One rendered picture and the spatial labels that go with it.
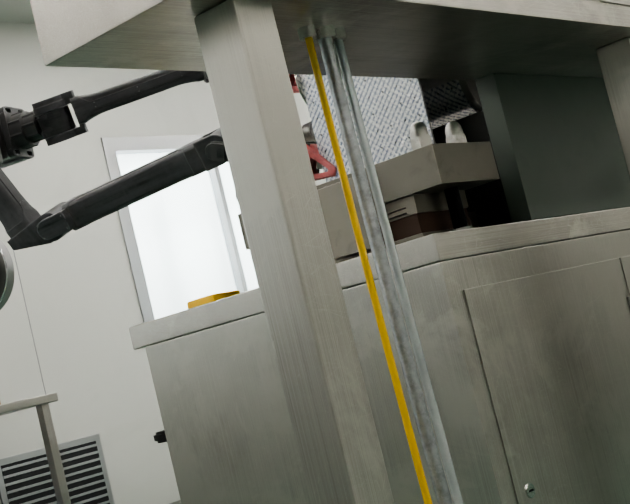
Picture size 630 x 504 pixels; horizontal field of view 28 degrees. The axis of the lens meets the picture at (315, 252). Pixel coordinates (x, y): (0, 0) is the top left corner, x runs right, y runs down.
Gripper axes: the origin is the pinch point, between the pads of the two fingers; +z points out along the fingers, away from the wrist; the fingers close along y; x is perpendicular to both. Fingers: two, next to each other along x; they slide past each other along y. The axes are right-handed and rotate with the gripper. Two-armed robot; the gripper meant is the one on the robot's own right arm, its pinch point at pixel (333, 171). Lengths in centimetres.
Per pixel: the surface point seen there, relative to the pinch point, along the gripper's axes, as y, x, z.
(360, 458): 75, -11, 66
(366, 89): 0.2, 15.1, 4.5
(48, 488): -190, -224, -282
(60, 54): 84, 22, 26
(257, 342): 26.1, -24.1, 10.0
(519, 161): -2.4, 9.2, 34.1
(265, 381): 26.1, -29.7, 12.8
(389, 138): 0.3, 8.0, 10.7
